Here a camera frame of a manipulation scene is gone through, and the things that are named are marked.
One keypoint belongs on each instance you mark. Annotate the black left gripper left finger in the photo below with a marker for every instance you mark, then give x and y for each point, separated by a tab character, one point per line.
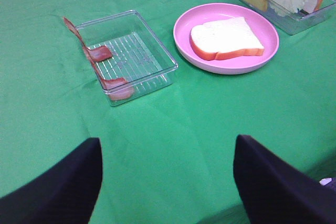
66	193

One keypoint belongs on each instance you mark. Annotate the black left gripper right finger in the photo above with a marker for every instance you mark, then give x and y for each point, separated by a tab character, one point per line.
272	191

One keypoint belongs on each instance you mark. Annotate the bacon strip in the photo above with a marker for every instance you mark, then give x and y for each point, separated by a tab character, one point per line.
112	83
98	54

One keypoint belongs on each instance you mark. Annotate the pink round plate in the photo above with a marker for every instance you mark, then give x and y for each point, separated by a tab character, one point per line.
262	28

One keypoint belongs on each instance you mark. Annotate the green tablecloth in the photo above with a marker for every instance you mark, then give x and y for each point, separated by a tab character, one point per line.
168	155

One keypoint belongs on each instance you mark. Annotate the clear left plastic tray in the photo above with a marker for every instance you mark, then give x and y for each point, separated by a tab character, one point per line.
137	54

